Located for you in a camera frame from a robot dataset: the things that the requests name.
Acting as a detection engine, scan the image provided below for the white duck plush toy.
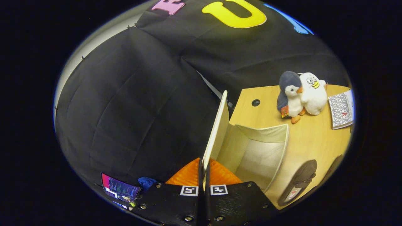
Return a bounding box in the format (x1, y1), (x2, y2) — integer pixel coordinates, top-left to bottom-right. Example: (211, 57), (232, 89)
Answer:
(298, 72), (328, 116)

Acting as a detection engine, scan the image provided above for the beige fabric storage box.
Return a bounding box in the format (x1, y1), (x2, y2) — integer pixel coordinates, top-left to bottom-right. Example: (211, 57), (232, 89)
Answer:
(201, 90), (290, 193)

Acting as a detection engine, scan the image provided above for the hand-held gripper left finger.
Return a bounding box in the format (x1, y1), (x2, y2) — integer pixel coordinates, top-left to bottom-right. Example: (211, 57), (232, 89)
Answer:
(130, 158), (205, 226)

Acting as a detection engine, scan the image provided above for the blue cloth item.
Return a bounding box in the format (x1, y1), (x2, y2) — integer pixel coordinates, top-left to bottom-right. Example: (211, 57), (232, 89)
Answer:
(138, 177), (158, 192)

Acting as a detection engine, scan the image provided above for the brown fuzzy shoe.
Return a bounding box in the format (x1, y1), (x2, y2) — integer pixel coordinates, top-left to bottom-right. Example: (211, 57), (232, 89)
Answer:
(323, 154), (345, 186)
(278, 159), (318, 207)

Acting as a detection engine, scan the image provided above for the grey penguin plush toy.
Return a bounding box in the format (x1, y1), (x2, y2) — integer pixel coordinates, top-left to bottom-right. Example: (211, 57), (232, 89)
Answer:
(277, 71), (306, 124)

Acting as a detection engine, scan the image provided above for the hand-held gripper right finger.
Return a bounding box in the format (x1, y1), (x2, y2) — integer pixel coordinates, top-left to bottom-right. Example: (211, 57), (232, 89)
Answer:
(205, 158), (280, 226)

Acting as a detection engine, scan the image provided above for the colourful display screen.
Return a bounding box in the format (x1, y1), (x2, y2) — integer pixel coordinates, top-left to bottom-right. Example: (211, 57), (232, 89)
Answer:
(101, 172), (141, 202)

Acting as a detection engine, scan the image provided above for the grey patterned book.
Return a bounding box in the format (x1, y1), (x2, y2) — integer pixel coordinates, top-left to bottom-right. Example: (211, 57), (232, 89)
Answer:
(328, 90), (356, 130)

